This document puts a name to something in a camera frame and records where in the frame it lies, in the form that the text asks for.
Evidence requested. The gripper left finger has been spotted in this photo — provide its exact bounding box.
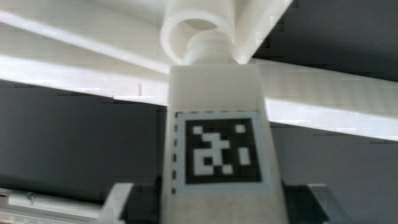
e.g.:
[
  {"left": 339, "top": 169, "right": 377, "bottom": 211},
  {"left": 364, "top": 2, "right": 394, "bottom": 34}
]
[{"left": 99, "top": 183, "right": 133, "bottom": 224}]

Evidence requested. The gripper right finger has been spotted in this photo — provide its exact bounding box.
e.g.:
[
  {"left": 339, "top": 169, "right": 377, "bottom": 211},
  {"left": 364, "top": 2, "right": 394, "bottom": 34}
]
[{"left": 307, "top": 184, "right": 350, "bottom": 224}]

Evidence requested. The white table leg with tag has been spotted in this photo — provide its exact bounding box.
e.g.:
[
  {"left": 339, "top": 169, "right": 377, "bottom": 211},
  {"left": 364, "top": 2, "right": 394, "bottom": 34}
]
[{"left": 162, "top": 31, "right": 288, "bottom": 224}]

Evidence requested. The white square tabletop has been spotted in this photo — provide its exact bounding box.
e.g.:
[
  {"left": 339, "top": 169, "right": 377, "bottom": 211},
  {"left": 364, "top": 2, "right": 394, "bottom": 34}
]
[{"left": 0, "top": 0, "right": 398, "bottom": 141}]

